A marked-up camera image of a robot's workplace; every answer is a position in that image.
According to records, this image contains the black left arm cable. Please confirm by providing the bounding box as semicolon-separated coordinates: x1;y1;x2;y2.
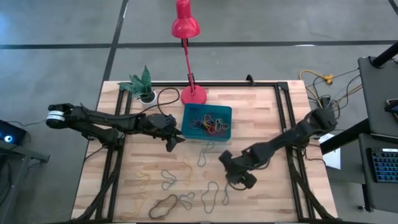
146;87;182;118

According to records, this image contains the green plant white pot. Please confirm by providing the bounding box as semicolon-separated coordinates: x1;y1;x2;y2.
118;65;158;106

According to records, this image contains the yellow rubber band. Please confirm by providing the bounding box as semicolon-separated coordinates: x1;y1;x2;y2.
200;114;218;128
182;156;195;187
120;192;147;222
133;169;152;191

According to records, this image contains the black pole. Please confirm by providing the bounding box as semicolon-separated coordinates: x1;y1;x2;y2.
371;41;398;69

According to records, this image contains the teal rubber band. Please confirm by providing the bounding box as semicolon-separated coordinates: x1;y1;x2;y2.
190;119;205;131
221;182;231;207
160;169;178;192
197;140;216;168
200;180;220;215
216;118;230;131
178;191;196;211

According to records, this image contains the white paper sheet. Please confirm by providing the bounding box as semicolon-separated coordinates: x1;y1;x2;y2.
318;132;342;170

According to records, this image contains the black box blue light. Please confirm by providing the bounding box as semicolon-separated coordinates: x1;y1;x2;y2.
0;119;28;146

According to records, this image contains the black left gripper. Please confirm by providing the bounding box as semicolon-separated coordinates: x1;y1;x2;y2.
143;113;187;153

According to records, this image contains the grey side table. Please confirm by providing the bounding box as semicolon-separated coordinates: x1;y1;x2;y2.
357;55;398;144
357;133;398;214

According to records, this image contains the red rubber band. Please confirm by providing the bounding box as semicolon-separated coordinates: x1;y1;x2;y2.
203;119;223;135

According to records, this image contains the yellow cable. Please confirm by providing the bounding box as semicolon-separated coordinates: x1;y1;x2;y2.
298;69;335;102

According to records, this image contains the grey metal stand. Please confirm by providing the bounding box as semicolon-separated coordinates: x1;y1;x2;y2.
0;141;51;224

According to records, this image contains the red desk lamp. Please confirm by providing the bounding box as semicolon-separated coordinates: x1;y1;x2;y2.
171;0;208;106

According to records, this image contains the teal plastic bin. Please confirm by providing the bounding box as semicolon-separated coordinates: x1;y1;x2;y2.
180;103;234;142

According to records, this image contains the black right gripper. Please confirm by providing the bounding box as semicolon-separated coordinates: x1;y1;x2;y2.
219;149;265;190

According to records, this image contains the black metal bar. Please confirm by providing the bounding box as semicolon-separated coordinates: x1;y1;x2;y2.
319;118;373;156

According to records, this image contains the thin black rubber band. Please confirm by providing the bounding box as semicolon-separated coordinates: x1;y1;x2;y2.
148;194;179;220

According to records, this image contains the backlit keyboard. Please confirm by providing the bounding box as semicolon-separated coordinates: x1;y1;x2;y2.
366;147;398;184

